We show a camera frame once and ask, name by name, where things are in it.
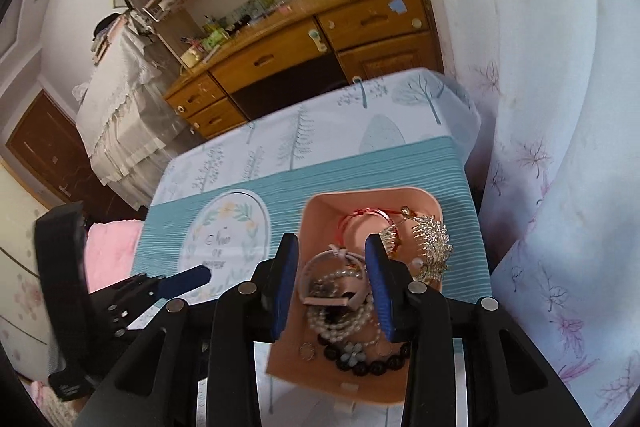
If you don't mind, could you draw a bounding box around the gold rhinestone hair comb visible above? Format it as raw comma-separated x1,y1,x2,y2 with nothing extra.
379,213,453,280

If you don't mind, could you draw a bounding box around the brown wooden door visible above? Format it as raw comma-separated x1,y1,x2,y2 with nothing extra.
6,89,101,208

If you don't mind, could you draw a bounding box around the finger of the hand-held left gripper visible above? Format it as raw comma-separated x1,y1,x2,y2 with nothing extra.
89,266,212,343

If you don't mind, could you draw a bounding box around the wooden desk with drawers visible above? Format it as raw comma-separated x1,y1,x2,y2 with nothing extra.
164,0,443,140

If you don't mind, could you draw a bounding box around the white pearl bracelet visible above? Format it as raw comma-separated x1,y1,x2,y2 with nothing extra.
306,269,396,348

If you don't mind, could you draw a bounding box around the black bead bracelet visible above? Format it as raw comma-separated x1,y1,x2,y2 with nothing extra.
320,339,408,378

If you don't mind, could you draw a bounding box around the white floral curtain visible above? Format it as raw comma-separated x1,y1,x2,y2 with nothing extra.
415,0,640,427

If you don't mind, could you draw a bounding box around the peach plastic box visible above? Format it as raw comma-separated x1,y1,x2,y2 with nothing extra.
265,188,445,405

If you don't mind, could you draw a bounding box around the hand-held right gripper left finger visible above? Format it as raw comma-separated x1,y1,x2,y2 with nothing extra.
75,233,301,427

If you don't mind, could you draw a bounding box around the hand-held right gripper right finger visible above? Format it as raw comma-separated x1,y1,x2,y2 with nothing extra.
364,233,593,427

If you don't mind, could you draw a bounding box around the pink fluffy blanket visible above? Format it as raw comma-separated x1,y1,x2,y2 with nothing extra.
82,219,148,293

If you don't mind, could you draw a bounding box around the red braided bracelet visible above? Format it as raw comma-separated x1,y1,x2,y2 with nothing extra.
339,206,413,258

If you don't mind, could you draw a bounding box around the white lace cloth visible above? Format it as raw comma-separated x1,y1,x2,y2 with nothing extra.
75,14,181,208

